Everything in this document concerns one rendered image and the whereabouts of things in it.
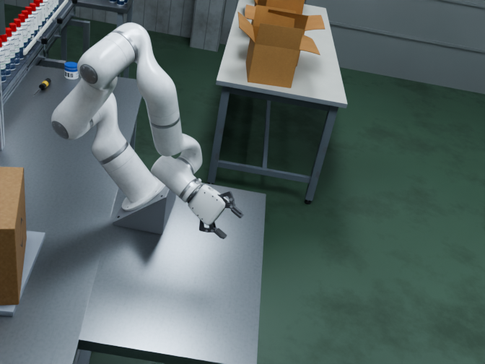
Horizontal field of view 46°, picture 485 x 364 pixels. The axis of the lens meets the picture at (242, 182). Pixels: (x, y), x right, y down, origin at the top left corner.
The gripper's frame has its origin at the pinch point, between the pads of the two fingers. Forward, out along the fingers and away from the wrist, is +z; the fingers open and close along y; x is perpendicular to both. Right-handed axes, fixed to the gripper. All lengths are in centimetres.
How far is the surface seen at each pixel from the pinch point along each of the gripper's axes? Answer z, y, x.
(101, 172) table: -56, 32, -30
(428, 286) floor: 99, 17, -167
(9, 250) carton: -37, 26, 49
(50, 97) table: -112, 40, -71
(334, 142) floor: -1, 9, -305
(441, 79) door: 39, -86, -512
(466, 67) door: 51, -112, -513
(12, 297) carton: -31, 41, 43
